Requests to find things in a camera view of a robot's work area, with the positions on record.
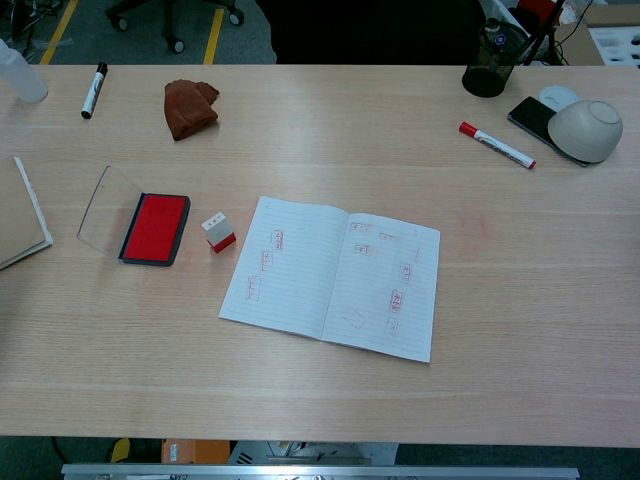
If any black smartphone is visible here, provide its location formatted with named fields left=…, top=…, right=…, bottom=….
left=507, top=96, right=591, bottom=168

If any black capped whiteboard marker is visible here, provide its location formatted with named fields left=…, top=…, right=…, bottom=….
left=80, top=61, right=110, bottom=121

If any translucent plastic bottle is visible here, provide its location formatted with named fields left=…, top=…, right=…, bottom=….
left=0, top=37, right=50, bottom=105

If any person in black clothing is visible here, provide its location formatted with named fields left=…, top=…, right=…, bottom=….
left=259, top=0, right=494, bottom=65

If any red ink pad clear lid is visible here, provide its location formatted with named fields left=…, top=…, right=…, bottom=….
left=76, top=165, right=192, bottom=268

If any black office chair base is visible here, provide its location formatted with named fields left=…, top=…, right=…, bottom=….
left=104, top=0, right=246, bottom=55

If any black tripod stand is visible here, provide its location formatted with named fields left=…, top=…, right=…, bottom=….
left=514, top=0, right=571, bottom=66

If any open white lined notebook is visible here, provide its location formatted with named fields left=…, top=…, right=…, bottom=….
left=218, top=195, right=442, bottom=365

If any red white stamp block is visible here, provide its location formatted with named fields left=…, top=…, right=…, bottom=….
left=201, top=211, right=237, bottom=255

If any orange box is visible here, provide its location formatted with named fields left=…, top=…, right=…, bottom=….
left=162, top=438, right=232, bottom=465

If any beige upturned bowl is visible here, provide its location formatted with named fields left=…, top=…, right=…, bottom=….
left=546, top=99, right=624, bottom=165

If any red capped whiteboard marker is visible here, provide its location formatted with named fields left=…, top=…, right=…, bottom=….
left=458, top=120, right=538, bottom=171

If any white round coaster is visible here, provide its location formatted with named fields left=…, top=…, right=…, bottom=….
left=538, top=84, right=581, bottom=112

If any brown folded cloth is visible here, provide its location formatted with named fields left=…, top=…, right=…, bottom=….
left=163, top=78, right=222, bottom=143

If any aluminium profile rail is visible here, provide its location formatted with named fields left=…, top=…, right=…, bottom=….
left=60, top=462, right=581, bottom=480

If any cardboard box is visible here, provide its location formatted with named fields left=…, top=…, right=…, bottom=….
left=554, top=0, right=640, bottom=66

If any black mesh pen holder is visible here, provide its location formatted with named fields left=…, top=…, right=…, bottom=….
left=460, top=17, right=530, bottom=99

